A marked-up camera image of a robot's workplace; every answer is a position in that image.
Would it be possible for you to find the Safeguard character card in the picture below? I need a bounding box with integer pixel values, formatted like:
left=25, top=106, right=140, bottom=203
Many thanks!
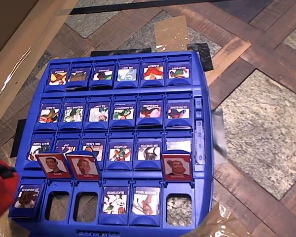
left=136, top=93, right=165, bottom=128

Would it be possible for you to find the red tile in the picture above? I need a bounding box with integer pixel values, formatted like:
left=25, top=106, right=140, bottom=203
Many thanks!
left=161, top=150, right=194, bottom=183
left=65, top=150, right=101, bottom=181
left=9, top=179, right=46, bottom=219
left=36, top=151, right=72, bottom=179

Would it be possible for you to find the cardboard box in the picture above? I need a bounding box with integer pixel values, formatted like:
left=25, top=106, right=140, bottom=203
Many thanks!
left=0, top=0, right=79, bottom=134

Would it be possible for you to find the blue flap with Shadow Ninja card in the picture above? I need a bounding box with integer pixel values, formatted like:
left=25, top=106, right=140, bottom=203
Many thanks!
left=129, top=180, right=163, bottom=227

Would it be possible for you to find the blank white flip tile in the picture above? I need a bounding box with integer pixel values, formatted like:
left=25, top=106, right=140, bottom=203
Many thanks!
left=164, top=132, right=194, bottom=168

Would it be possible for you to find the Glance flip tile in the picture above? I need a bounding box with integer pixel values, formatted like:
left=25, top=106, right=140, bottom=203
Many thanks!
left=34, top=97, right=63, bottom=131

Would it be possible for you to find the Atlantia flip tile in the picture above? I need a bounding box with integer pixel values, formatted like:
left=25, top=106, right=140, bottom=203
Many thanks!
left=105, top=133, right=135, bottom=171

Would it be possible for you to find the large crumpled brown tape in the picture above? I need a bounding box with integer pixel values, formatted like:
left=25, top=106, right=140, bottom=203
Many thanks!
left=182, top=202, right=252, bottom=237

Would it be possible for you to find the small tan tape piece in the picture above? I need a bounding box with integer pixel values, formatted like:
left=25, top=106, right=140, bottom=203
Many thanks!
left=35, top=56, right=60, bottom=79

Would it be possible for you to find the blue guess who game board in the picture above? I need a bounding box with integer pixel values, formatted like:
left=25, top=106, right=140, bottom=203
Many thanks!
left=8, top=50, right=215, bottom=237

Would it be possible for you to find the blue flap with Beast Tamer card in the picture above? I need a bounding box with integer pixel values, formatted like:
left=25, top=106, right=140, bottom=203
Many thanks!
left=23, top=133, right=55, bottom=171

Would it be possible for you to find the grey silver tape patch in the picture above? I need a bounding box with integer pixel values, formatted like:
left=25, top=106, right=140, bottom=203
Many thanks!
left=211, top=108, right=229, bottom=165

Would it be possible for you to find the Madame Vine flip tile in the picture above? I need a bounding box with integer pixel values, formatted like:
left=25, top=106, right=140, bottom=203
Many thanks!
left=58, top=96, right=87, bottom=131

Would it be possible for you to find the Thundershock character card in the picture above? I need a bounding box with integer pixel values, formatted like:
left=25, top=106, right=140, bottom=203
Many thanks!
left=110, top=95, right=138, bottom=129

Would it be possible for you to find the blue flap with Blasteroid card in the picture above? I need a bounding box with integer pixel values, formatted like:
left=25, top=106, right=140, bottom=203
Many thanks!
left=98, top=180, right=131, bottom=225

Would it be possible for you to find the long thin black tape strip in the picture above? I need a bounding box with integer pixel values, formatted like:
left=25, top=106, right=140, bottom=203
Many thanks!
left=69, top=0, right=237, bottom=15

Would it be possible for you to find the flat brown tape patch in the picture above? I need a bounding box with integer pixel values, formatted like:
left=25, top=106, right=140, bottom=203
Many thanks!
left=154, top=15, right=190, bottom=52

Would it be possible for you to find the Snapshot flip tile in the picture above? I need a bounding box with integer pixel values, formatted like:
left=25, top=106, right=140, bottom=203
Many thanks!
left=166, top=56, right=192, bottom=87

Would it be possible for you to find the Mr Mist flip tile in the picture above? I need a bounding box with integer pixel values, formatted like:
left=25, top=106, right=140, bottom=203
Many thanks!
left=114, top=58, right=141, bottom=89

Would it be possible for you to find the black tape patch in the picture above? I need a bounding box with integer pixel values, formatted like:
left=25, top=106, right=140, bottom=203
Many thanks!
left=187, top=43, right=214, bottom=71

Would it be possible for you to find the Ice Light character card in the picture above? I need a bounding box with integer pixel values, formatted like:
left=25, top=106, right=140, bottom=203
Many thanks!
left=83, top=95, right=112, bottom=130

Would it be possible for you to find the small crumpled brown tape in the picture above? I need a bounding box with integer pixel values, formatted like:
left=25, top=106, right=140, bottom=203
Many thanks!
left=0, top=214, right=32, bottom=237

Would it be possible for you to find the narrow black tape piece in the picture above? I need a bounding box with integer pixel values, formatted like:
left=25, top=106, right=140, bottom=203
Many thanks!
left=10, top=118, right=28, bottom=158

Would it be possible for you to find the Sir Stretch flip tile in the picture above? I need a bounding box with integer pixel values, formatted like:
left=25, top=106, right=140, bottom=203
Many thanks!
left=133, top=132, right=163, bottom=171

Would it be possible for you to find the Sparlight flip tile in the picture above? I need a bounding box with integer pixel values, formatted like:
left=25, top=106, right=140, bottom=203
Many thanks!
left=89, top=60, right=116, bottom=88

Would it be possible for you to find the Ultrasonic character card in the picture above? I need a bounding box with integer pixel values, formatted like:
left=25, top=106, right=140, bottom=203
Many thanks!
left=164, top=93, right=193, bottom=129

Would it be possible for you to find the wide black tape strip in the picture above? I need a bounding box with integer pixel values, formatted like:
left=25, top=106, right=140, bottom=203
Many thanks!
left=90, top=48, right=152, bottom=57

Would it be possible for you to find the brown picture flip tile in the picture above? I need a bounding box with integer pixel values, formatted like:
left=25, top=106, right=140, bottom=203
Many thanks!
left=65, top=61, right=93, bottom=90

